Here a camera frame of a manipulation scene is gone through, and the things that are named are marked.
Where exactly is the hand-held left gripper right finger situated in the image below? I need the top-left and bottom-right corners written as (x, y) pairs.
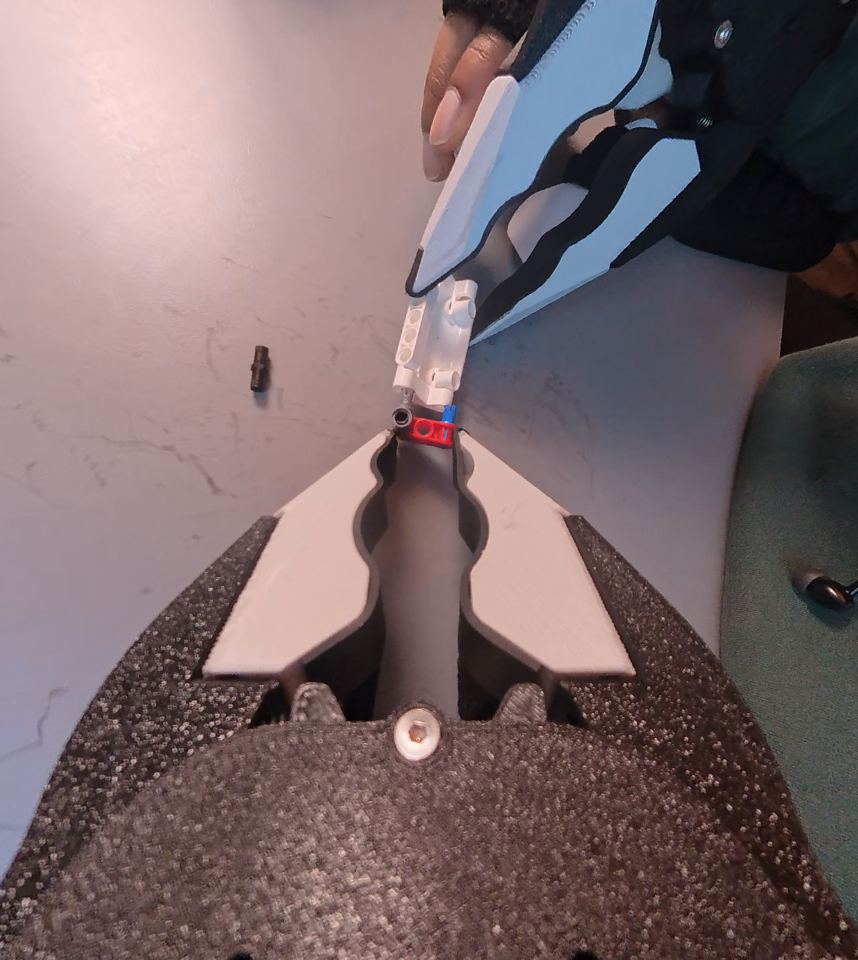
top-left (450, 431), bottom-right (636, 720)

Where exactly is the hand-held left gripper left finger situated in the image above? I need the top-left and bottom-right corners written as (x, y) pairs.
top-left (202, 431), bottom-right (400, 723)

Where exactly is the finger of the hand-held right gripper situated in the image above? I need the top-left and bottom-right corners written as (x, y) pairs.
top-left (465, 131), bottom-right (702, 348)
top-left (405, 0), bottom-right (662, 299)

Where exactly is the white toy panel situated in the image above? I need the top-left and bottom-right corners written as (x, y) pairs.
top-left (391, 279), bottom-right (478, 402)

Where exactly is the person's right forearm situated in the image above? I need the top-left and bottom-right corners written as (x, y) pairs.
top-left (612, 0), bottom-right (858, 273)

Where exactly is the person's right hand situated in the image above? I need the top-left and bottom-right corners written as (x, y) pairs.
top-left (421, 0), bottom-right (547, 183)

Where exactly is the person's green top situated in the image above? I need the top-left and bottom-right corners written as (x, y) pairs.
top-left (721, 322), bottom-right (858, 960)

